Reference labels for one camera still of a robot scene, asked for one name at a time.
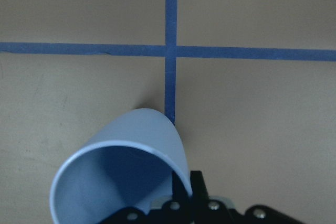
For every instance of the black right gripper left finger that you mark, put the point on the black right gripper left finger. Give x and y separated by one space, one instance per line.
180 197

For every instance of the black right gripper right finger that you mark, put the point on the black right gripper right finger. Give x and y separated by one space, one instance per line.
199 190

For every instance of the light blue plastic cup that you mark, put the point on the light blue plastic cup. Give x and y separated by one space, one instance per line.
128 163

